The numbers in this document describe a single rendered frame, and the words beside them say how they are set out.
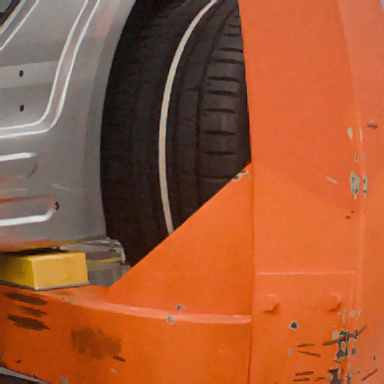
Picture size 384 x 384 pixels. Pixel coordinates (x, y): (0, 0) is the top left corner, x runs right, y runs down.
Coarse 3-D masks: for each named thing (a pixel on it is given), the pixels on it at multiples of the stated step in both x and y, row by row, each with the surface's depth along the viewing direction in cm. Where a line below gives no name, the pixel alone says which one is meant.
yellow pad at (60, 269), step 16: (0, 256) 160; (16, 256) 157; (32, 256) 157; (48, 256) 159; (64, 256) 161; (80, 256) 164; (0, 272) 160; (16, 272) 158; (32, 272) 155; (48, 272) 158; (64, 272) 161; (80, 272) 164; (32, 288) 155; (48, 288) 157
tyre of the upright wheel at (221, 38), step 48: (192, 0) 192; (144, 48) 186; (192, 48) 180; (240, 48) 174; (144, 96) 180; (192, 96) 175; (240, 96) 172; (144, 144) 179; (192, 144) 174; (240, 144) 172; (144, 192) 180; (192, 192) 175; (144, 240) 183
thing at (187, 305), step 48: (240, 192) 135; (192, 240) 140; (240, 240) 136; (0, 288) 159; (96, 288) 163; (144, 288) 144; (192, 288) 140; (240, 288) 136; (0, 336) 161; (48, 336) 153; (96, 336) 147; (144, 336) 142; (192, 336) 138; (240, 336) 134
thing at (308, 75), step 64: (256, 0) 129; (320, 0) 123; (256, 64) 130; (320, 64) 125; (256, 128) 131; (320, 128) 126; (256, 192) 132; (320, 192) 127; (256, 256) 132; (320, 256) 127; (256, 320) 132; (320, 320) 127
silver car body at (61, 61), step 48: (0, 0) 364; (48, 0) 157; (96, 0) 165; (0, 48) 149; (48, 48) 159; (96, 48) 165; (0, 96) 150; (48, 96) 160; (96, 96) 166; (0, 144) 148; (48, 144) 157; (96, 144) 167; (0, 192) 148; (48, 192) 158; (96, 192) 167; (0, 240) 148; (48, 240) 158; (96, 240) 168
